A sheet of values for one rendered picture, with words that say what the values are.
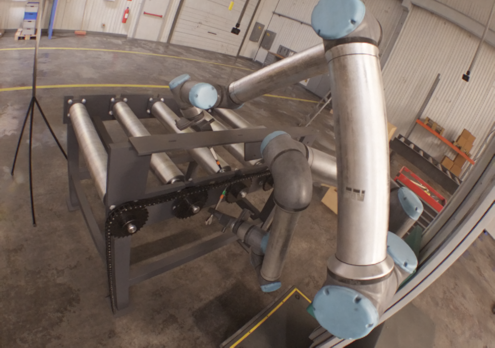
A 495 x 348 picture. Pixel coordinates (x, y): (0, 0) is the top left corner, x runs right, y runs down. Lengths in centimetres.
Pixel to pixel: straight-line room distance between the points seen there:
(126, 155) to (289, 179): 50
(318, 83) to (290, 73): 1083
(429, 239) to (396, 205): 21
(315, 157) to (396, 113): 1021
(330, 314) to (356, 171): 30
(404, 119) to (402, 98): 82
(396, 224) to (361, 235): 65
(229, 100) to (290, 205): 45
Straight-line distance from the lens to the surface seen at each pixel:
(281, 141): 79
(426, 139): 1091
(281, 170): 72
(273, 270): 102
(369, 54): 51
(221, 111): 211
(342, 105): 49
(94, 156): 118
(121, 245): 110
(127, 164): 84
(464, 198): 103
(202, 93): 87
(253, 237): 110
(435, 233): 107
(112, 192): 90
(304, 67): 73
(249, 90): 86
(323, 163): 89
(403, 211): 112
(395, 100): 1106
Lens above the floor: 158
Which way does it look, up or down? 28 degrees down
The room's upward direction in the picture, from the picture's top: 24 degrees clockwise
